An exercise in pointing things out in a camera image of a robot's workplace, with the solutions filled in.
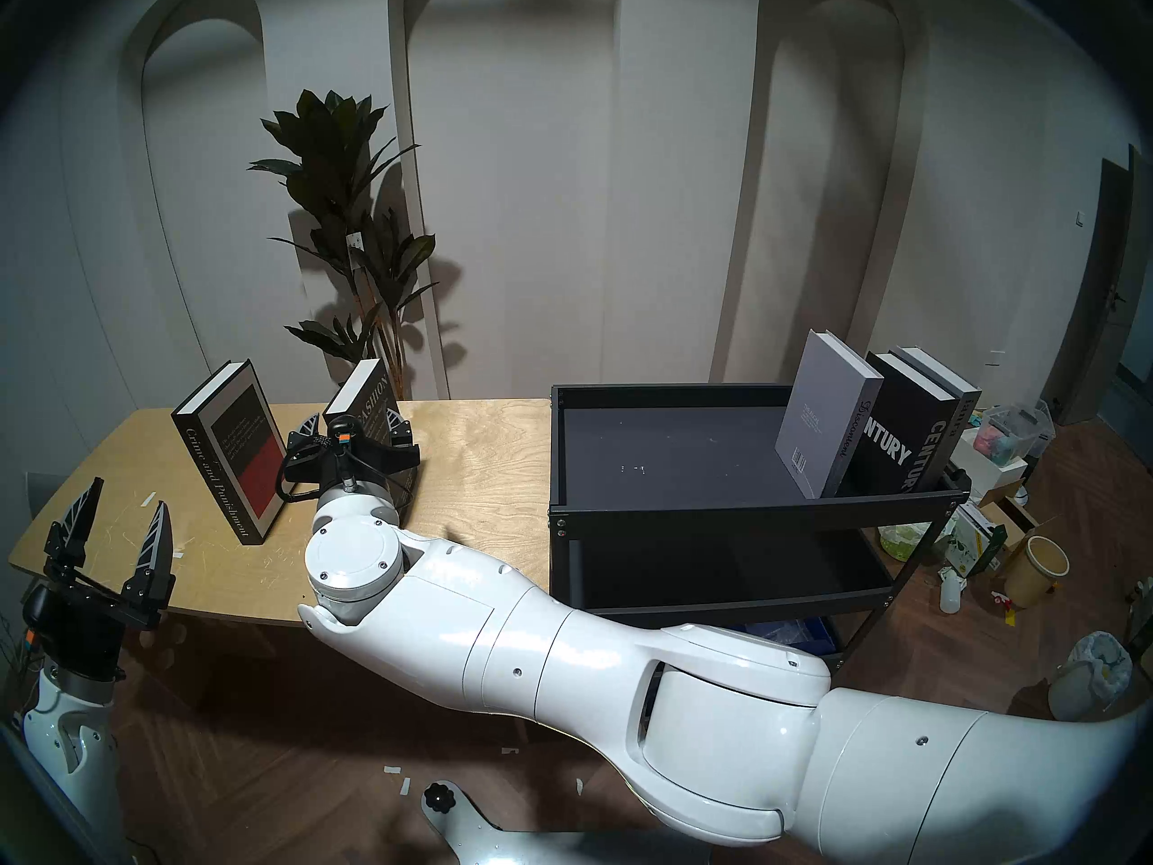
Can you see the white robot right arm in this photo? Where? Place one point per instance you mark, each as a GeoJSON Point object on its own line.
{"type": "Point", "coordinates": [630, 692]}

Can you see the beige bucket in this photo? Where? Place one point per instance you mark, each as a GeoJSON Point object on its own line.
{"type": "Point", "coordinates": [1034, 575]}

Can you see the black Century book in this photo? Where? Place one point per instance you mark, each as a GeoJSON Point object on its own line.
{"type": "Point", "coordinates": [901, 449]}

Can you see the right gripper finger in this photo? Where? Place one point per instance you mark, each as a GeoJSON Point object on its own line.
{"type": "Point", "coordinates": [310, 427]}
{"type": "Point", "coordinates": [401, 435]}

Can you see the dark door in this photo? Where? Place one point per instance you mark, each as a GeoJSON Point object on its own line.
{"type": "Point", "coordinates": [1108, 286]}

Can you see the light green plastic bag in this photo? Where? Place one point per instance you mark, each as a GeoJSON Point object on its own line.
{"type": "Point", "coordinates": [905, 543]}

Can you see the tall green potted plant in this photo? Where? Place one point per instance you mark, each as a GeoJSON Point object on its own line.
{"type": "Point", "coordinates": [333, 151]}

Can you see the light wooden display table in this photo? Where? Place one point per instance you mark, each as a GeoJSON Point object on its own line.
{"type": "Point", "coordinates": [468, 458]}

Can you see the white bin with bag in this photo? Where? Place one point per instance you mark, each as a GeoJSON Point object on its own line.
{"type": "Point", "coordinates": [1090, 674]}

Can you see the black star knob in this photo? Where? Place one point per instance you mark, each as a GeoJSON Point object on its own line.
{"type": "Point", "coordinates": [438, 797]}

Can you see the brown cardboard box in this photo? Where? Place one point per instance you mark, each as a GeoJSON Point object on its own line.
{"type": "Point", "coordinates": [1022, 516]}

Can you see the Crime and Punishment book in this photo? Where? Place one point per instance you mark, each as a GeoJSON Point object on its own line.
{"type": "Point", "coordinates": [230, 449]}

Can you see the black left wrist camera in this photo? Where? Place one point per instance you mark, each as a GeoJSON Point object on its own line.
{"type": "Point", "coordinates": [38, 606]}

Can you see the green and white carton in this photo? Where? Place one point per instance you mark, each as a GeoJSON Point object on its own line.
{"type": "Point", "coordinates": [973, 539]}

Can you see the light grey Iaura book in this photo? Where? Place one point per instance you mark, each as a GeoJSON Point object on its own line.
{"type": "Point", "coordinates": [950, 377]}

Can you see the black Fashion book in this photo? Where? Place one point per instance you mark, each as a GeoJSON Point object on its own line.
{"type": "Point", "coordinates": [369, 395]}

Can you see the black metal shelf cart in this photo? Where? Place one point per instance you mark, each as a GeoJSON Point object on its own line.
{"type": "Point", "coordinates": [685, 449]}

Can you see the white cardboard box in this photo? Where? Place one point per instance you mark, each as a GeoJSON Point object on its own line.
{"type": "Point", "coordinates": [991, 471]}

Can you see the white spray bottle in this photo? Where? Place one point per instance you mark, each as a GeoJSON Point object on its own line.
{"type": "Point", "coordinates": [951, 593]}

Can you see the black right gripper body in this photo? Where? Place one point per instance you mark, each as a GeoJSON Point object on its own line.
{"type": "Point", "coordinates": [347, 467]}

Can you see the grey metal robot base plate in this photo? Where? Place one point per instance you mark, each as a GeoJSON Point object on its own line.
{"type": "Point", "coordinates": [504, 845]}

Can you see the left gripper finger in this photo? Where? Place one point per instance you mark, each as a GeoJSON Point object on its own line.
{"type": "Point", "coordinates": [153, 566]}
{"type": "Point", "coordinates": [77, 530]}

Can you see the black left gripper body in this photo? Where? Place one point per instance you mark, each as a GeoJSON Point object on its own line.
{"type": "Point", "coordinates": [81, 629]}

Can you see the red and yellow small item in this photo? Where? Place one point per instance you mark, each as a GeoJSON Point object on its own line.
{"type": "Point", "coordinates": [1006, 606]}

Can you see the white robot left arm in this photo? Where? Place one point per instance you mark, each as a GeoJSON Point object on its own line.
{"type": "Point", "coordinates": [77, 755]}

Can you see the grey Discontent book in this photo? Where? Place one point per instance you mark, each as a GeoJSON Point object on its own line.
{"type": "Point", "coordinates": [824, 413]}

